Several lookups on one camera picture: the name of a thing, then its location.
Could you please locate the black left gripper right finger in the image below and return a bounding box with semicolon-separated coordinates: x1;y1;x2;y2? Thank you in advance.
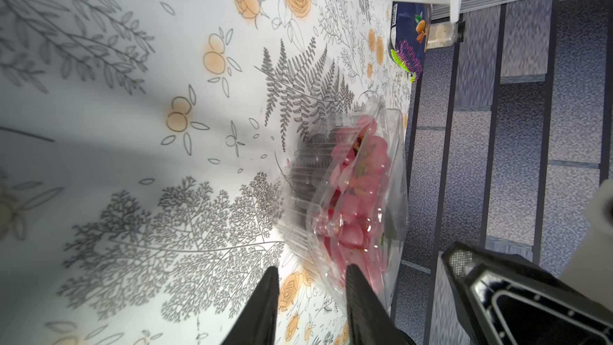
346;264;406;345

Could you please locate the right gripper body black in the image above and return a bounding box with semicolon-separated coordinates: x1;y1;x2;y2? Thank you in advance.
441;241;612;344

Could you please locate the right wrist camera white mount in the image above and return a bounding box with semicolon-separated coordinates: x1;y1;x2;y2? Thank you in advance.
560;179;612;310

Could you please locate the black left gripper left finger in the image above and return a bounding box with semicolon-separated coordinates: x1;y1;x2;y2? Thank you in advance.
222;266;279;345

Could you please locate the pink grape bunch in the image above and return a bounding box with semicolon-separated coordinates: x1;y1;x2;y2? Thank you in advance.
315;115;391;292

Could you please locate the purple candy bag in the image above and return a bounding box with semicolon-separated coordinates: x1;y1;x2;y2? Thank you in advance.
389;2;433;82

